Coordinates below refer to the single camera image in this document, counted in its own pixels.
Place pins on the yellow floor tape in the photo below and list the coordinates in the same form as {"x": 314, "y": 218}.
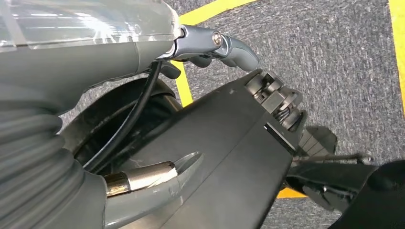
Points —
{"x": 184, "y": 85}

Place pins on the black robot wheeled base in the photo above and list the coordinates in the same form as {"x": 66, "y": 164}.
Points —
{"x": 221, "y": 142}

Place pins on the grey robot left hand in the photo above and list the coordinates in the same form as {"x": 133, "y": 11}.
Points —
{"x": 79, "y": 60}

